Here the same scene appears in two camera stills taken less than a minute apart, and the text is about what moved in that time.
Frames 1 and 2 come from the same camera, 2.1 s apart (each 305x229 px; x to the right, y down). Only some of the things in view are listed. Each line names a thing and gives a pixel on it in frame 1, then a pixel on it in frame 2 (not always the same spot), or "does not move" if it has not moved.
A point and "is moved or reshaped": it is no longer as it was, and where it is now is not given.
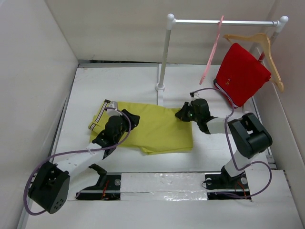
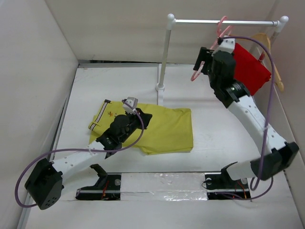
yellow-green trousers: x=159 y=129 does not move
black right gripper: x=181 y=114 to x=203 y=52
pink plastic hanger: x=214 y=45 is moved or reshaped
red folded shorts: x=240 y=75 does not move
